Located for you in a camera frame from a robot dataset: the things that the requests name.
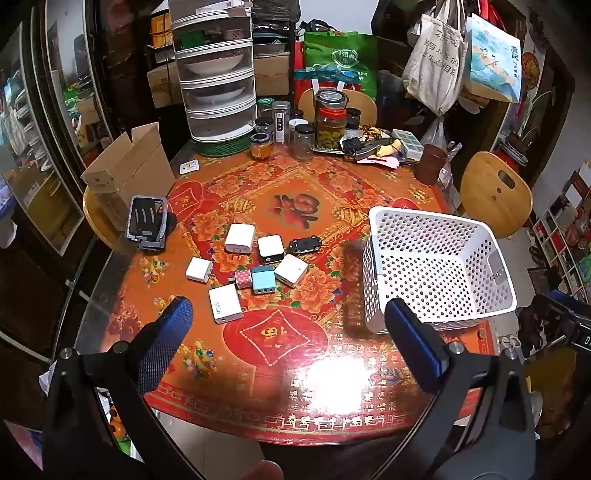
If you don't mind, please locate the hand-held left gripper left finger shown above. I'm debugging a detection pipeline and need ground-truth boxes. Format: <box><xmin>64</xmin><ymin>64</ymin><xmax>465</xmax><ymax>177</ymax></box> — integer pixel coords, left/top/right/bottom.
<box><xmin>41</xmin><ymin>296</ymin><xmax>208</xmax><ymax>480</ymax></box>

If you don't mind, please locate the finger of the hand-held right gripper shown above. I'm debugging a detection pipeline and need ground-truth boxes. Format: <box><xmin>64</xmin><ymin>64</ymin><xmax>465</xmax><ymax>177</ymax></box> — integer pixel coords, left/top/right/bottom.
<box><xmin>516</xmin><ymin>291</ymin><xmax>578</xmax><ymax>360</ymax></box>

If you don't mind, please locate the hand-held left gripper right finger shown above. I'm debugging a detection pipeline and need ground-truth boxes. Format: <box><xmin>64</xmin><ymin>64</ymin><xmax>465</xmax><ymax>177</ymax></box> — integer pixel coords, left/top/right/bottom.
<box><xmin>384</xmin><ymin>298</ymin><xmax>539</xmax><ymax>480</ymax></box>

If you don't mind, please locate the small white charger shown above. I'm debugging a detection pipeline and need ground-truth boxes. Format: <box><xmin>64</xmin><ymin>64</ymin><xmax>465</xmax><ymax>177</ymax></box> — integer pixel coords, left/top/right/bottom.
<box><xmin>185</xmin><ymin>257</ymin><xmax>214</xmax><ymax>283</ymax></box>

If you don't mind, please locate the white perforated plastic basket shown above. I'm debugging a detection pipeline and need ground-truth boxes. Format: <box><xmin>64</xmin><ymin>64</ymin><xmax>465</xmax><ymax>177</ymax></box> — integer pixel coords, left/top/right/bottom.
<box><xmin>361</xmin><ymin>206</ymin><xmax>518</xmax><ymax>334</ymax></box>

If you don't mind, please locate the teal charger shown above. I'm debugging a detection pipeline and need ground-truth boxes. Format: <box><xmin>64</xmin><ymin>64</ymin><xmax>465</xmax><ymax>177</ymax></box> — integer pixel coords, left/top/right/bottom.
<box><xmin>250</xmin><ymin>265</ymin><xmax>276</xmax><ymax>296</ymax></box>

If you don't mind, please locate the square white charger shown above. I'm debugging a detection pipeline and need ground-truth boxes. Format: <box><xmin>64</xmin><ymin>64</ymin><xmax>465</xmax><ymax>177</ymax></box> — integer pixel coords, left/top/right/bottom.
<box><xmin>274</xmin><ymin>254</ymin><xmax>309</xmax><ymax>289</ymax></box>

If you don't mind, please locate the low book shelf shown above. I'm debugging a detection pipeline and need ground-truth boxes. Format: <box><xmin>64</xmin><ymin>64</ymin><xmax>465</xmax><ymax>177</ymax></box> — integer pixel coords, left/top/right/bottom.
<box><xmin>531</xmin><ymin>171</ymin><xmax>591</xmax><ymax>296</ymax></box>

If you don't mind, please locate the grey black phone holder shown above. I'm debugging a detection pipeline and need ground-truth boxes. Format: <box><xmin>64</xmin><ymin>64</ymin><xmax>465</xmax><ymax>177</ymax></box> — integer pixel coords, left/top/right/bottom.
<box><xmin>126</xmin><ymin>195</ymin><xmax>177</xmax><ymax>254</ymax></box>

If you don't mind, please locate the large white charger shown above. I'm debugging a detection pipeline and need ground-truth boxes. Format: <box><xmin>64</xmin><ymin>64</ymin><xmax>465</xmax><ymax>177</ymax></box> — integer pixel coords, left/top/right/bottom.
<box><xmin>225</xmin><ymin>223</ymin><xmax>256</xmax><ymax>254</ymax></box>

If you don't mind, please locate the red floral tablecloth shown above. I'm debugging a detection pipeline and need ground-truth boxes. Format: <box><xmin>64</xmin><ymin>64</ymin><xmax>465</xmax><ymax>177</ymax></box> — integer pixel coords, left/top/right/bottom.
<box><xmin>76</xmin><ymin>138</ymin><xmax>499</xmax><ymax>446</ymax></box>

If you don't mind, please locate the white charger with dark base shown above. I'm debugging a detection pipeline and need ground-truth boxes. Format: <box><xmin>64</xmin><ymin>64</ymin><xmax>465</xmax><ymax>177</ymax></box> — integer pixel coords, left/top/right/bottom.
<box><xmin>257</xmin><ymin>234</ymin><xmax>284</xmax><ymax>265</ymax></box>

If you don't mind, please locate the wooden chair with slot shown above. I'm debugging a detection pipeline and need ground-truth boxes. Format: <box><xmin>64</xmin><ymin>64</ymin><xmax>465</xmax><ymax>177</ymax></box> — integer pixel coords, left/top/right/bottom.
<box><xmin>461</xmin><ymin>151</ymin><xmax>534</xmax><ymax>240</ymax></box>

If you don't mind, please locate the wooden stool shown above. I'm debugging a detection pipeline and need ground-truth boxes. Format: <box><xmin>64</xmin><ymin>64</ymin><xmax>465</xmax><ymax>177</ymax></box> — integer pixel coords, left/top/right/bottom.
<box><xmin>83</xmin><ymin>187</ymin><xmax>139</xmax><ymax>250</ymax></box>

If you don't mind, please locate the black toy car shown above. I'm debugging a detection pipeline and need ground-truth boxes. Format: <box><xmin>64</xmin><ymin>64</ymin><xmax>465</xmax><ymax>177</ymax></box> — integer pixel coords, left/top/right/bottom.
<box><xmin>289</xmin><ymin>235</ymin><xmax>322</xmax><ymax>254</ymax></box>

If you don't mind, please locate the open cardboard box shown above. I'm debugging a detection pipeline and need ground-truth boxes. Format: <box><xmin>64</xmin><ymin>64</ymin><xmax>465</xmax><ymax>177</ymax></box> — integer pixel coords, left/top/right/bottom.
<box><xmin>81</xmin><ymin>122</ymin><xmax>176</xmax><ymax>208</ymax></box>

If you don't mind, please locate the brown cup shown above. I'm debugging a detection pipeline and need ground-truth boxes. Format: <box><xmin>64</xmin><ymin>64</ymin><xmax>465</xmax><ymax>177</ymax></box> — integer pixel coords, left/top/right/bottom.
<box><xmin>414</xmin><ymin>144</ymin><xmax>450</xmax><ymax>186</ymax></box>

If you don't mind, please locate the green woven tray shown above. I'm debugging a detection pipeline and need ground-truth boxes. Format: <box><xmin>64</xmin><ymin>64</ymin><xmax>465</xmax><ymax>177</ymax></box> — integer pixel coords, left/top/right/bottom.
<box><xmin>196</xmin><ymin>136</ymin><xmax>254</xmax><ymax>158</ymax></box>

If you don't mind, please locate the grey ice cube tray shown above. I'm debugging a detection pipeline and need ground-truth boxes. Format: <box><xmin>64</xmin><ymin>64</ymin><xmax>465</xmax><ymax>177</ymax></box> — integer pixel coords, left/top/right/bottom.
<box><xmin>392</xmin><ymin>129</ymin><xmax>424</xmax><ymax>162</ymax></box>

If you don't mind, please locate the orange jar with black lid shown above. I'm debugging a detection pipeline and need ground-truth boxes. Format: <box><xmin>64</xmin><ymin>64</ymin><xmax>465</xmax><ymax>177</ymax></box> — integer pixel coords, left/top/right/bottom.
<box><xmin>250</xmin><ymin>133</ymin><xmax>272</xmax><ymax>161</ymax></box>

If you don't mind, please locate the black plastic gadget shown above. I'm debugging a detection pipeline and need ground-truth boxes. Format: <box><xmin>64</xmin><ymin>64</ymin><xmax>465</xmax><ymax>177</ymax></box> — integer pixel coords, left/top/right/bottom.
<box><xmin>341</xmin><ymin>136</ymin><xmax>370</xmax><ymax>160</ymax></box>

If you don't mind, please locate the clear plastic bag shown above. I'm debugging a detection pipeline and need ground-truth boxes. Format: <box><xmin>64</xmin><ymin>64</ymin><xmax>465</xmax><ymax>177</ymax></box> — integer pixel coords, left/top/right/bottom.
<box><xmin>421</xmin><ymin>115</ymin><xmax>448</xmax><ymax>151</ymax></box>

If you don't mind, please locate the white tiered food cover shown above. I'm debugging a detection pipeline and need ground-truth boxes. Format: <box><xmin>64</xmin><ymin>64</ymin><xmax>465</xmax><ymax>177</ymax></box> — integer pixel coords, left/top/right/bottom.
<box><xmin>172</xmin><ymin>9</ymin><xmax>258</xmax><ymax>144</ymax></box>

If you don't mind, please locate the empty glass jar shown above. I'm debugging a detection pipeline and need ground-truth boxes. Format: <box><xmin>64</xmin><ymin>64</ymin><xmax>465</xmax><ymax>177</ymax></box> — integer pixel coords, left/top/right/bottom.
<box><xmin>294</xmin><ymin>124</ymin><xmax>315</xmax><ymax>161</ymax></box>

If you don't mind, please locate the large pickle jar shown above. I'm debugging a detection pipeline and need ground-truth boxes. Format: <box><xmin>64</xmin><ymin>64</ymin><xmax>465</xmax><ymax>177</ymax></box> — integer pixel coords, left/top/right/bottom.
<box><xmin>315</xmin><ymin>90</ymin><xmax>348</xmax><ymax>151</ymax></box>

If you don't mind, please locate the tall white label jar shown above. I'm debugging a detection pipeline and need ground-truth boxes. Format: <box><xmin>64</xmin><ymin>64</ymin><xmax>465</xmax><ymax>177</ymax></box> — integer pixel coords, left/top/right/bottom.
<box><xmin>271</xmin><ymin>100</ymin><xmax>291</xmax><ymax>144</ymax></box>

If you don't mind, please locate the white plate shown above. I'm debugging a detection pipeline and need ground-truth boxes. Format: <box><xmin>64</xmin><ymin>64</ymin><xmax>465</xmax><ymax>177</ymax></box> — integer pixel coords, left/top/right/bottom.
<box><xmin>185</xmin><ymin>85</ymin><xmax>245</xmax><ymax>104</ymax></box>

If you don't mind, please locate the brown cardboard box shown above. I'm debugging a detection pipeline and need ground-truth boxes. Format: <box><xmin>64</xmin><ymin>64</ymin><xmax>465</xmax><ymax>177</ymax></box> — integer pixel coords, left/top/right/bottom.
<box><xmin>253</xmin><ymin>52</ymin><xmax>291</xmax><ymax>95</ymax></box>
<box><xmin>147</xmin><ymin>62</ymin><xmax>185</xmax><ymax>109</ymax></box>

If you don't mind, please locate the blue illustrated paper bag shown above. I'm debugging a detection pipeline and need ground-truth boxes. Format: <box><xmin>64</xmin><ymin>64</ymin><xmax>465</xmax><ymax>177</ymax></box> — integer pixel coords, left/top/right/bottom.
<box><xmin>464</xmin><ymin>14</ymin><xmax>525</xmax><ymax>103</ymax></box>

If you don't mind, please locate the white bowl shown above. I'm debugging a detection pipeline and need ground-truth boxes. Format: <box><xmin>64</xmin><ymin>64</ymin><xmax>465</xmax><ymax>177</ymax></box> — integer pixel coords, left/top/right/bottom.
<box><xmin>182</xmin><ymin>52</ymin><xmax>245</xmax><ymax>77</ymax></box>

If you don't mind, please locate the white tote bag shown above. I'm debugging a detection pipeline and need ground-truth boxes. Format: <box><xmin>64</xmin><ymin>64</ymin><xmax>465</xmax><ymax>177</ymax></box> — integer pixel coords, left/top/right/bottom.
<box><xmin>402</xmin><ymin>11</ymin><xmax>467</xmax><ymax>116</ymax></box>

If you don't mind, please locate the green shopping bag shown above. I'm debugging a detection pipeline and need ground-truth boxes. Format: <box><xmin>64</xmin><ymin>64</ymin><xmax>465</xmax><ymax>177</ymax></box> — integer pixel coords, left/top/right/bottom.
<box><xmin>302</xmin><ymin>30</ymin><xmax>378</xmax><ymax>93</ymax></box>

